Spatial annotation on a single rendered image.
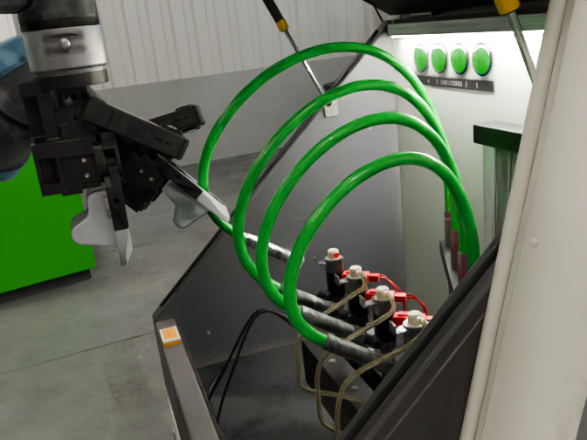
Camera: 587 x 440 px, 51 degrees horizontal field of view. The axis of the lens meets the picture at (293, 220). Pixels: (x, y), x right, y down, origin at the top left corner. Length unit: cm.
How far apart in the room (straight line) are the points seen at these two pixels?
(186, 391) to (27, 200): 320
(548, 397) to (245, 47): 720
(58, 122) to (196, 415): 46
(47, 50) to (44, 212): 350
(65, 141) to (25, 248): 352
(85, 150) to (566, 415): 50
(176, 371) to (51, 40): 59
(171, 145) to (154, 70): 672
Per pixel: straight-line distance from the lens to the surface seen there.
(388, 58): 90
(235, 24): 763
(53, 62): 65
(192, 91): 744
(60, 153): 66
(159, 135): 67
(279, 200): 69
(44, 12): 65
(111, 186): 66
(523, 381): 58
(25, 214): 411
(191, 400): 96
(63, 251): 421
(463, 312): 61
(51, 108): 67
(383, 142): 127
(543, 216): 55
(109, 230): 69
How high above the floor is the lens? 146
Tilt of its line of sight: 17 degrees down
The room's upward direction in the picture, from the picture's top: 6 degrees counter-clockwise
